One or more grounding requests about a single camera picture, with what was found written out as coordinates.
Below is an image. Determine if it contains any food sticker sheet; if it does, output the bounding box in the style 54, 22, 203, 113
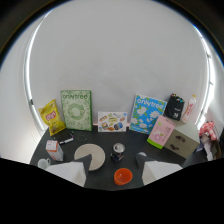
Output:
97, 111, 128, 133

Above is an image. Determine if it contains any small white orange carton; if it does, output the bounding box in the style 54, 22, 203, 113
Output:
45, 139, 65, 162

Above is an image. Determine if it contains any round beige coaster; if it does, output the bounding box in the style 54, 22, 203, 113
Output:
73, 143, 106, 172

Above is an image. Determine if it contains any white cup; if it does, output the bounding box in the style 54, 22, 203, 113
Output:
37, 157, 52, 170

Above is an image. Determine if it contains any orange bowl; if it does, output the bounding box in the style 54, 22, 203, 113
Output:
113, 167, 134, 187

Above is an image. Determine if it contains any black marker pack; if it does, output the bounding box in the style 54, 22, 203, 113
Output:
53, 130, 75, 146

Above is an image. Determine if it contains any pink and green box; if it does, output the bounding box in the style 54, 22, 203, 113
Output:
146, 115, 176, 150

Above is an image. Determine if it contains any dark drink can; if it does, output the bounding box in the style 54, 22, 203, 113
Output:
110, 142, 126, 164

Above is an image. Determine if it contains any beige cardboard box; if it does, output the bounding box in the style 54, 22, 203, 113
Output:
163, 120, 201, 160

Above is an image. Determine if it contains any yellow chips bag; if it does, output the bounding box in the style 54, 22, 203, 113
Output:
38, 99, 67, 137

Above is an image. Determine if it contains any blue onlytree book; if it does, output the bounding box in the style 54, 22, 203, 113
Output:
129, 94, 168, 135

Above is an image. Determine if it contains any green onlytree book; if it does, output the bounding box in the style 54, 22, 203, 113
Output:
60, 89, 94, 132

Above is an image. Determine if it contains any black pen holder bag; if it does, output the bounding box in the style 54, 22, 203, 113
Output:
164, 93, 186, 122

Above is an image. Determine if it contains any pink red cloth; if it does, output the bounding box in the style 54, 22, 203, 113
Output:
199, 121, 218, 142

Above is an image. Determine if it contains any white bottle with red print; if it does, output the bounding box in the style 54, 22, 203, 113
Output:
180, 94, 198, 125

